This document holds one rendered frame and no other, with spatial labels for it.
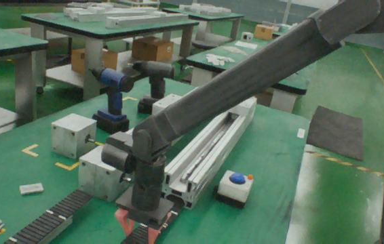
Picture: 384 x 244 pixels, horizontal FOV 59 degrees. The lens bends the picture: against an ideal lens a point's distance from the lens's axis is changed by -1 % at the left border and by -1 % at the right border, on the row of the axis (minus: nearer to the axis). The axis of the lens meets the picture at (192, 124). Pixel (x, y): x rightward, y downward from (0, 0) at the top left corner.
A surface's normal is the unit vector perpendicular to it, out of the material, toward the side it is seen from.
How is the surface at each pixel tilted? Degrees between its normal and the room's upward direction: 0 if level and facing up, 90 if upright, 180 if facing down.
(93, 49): 90
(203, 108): 91
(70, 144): 90
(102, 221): 0
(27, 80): 90
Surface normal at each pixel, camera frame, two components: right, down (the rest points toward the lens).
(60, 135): -0.32, 0.32
